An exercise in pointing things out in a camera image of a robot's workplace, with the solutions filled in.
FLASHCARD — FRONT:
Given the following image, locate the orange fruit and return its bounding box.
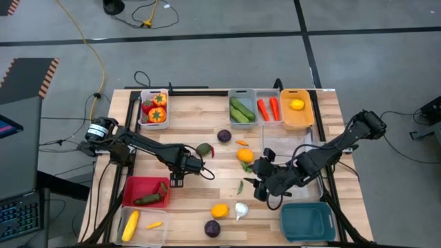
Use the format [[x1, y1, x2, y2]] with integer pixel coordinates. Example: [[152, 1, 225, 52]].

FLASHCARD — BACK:
[[236, 147, 255, 164], [210, 203, 230, 219]]

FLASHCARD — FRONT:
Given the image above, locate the teal plastic basket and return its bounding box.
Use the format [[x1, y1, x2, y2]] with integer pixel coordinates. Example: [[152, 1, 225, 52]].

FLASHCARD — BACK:
[[279, 201, 338, 243]]

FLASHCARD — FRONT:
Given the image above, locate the green avocado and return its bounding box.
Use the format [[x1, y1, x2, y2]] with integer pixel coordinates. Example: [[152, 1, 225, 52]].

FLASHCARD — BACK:
[[196, 142, 212, 157]]

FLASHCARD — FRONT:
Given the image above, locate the black equipment case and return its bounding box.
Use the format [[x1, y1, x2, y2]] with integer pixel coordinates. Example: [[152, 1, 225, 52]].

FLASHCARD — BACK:
[[409, 95, 441, 141]]

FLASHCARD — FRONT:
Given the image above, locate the white garlic bulb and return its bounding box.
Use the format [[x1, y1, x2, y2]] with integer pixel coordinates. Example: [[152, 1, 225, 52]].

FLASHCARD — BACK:
[[234, 202, 249, 222]]

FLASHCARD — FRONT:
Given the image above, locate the yellow corn cob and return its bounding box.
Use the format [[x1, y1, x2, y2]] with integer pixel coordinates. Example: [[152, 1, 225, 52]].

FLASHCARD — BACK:
[[121, 209, 141, 242]]

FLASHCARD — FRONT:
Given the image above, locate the dark green cucumber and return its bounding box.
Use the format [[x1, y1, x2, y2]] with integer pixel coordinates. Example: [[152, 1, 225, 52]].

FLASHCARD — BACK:
[[229, 97, 257, 122]]

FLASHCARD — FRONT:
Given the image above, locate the large dark green pepper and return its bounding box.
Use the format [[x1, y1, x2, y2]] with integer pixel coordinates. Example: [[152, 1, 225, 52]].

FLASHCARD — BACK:
[[132, 193, 165, 207]]

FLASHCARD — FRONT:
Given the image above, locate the small clear plastic bin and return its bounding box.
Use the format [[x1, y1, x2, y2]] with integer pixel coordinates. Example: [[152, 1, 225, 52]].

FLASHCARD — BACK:
[[255, 88, 284, 125]]

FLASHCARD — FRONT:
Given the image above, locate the black floor cable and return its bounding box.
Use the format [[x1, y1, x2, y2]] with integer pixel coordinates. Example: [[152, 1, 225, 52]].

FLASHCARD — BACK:
[[378, 109, 441, 165], [38, 92, 112, 173], [133, 70, 152, 89]]

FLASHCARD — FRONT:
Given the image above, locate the large clear plastic bin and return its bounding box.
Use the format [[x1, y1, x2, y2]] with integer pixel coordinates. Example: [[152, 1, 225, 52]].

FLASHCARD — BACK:
[[260, 161, 325, 205]]

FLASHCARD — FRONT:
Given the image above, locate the backlit black keyboard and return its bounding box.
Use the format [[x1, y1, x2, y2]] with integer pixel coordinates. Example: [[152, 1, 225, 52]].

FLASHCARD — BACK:
[[0, 192, 45, 242]]

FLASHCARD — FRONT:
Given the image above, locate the red plastic bin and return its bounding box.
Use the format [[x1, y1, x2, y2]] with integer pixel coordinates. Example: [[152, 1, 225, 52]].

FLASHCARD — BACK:
[[121, 175, 172, 209]]

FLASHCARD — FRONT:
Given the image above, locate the black round stand base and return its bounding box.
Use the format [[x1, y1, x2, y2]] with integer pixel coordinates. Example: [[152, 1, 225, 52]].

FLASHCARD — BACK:
[[102, 0, 126, 17]]

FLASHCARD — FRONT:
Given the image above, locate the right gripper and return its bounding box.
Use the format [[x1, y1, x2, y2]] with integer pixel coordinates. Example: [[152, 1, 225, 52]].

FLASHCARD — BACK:
[[243, 156, 300, 203]]

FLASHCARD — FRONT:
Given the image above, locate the orange tomato green calyx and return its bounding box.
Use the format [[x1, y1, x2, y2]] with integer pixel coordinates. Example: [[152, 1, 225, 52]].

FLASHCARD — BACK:
[[152, 92, 168, 107], [148, 107, 167, 124]]

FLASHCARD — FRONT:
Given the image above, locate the grey plastic basket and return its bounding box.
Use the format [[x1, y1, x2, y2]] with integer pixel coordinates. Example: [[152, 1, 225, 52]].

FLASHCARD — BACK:
[[227, 88, 259, 130]]

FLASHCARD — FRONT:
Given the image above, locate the orange carrot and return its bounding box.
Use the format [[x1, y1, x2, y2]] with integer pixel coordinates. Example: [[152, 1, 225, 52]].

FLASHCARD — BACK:
[[269, 96, 280, 122], [256, 99, 271, 122]]

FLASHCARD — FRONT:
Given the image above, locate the black hazard-striped floor mat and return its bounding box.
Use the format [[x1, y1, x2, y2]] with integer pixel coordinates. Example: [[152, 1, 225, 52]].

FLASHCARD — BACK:
[[0, 57, 61, 106], [0, 0, 21, 17]]

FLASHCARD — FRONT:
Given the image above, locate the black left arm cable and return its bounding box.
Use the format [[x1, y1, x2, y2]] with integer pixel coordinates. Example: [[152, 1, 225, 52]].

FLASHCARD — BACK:
[[198, 166, 216, 181]]

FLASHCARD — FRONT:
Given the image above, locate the light green cucumber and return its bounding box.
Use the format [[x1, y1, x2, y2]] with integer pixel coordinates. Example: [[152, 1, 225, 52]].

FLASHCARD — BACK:
[[229, 105, 250, 124]]

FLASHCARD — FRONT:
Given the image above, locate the computer monitor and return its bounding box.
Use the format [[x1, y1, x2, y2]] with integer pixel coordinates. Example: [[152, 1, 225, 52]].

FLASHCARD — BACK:
[[0, 114, 24, 141]]

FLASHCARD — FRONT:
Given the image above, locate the black aluminium rig frame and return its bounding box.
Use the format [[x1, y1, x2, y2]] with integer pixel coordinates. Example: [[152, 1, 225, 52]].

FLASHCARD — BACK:
[[78, 78, 375, 248]]

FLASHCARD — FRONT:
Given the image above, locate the purple cabbage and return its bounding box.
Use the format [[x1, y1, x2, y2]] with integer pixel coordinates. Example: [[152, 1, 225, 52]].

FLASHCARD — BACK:
[[216, 129, 233, 144], [203, 220, 222, 239]]

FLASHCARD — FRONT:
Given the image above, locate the yellow extension cord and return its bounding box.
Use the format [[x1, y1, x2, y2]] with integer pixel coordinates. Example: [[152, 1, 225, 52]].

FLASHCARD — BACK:
[[54, 0, 106, 129]]

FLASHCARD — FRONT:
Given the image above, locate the grey desk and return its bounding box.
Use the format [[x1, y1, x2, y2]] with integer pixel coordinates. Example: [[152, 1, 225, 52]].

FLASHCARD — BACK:
[[0, 96, 51, 248]]

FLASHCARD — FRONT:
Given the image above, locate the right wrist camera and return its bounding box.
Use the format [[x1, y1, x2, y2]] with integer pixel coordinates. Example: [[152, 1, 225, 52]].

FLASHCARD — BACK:
[[263, 147, 277, 163]]

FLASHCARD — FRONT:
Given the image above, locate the white plastic basket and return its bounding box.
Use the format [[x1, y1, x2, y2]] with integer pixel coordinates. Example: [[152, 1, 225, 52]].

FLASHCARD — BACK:
[[137, 87, 171, 131]]

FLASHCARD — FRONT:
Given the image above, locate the orange plastic basket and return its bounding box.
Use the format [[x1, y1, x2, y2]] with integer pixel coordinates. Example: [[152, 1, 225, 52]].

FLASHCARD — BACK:
[[279, 88, 316, 131]]

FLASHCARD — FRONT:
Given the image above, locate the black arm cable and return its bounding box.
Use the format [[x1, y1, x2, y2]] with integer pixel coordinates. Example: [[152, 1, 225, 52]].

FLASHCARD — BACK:
[[198, 166, 216, 181], [267, 192, 294, 211]]

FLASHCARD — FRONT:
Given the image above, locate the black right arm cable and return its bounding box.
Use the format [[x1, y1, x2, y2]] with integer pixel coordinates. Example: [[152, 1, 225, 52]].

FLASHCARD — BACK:
[[267, 192, 294, 211]]

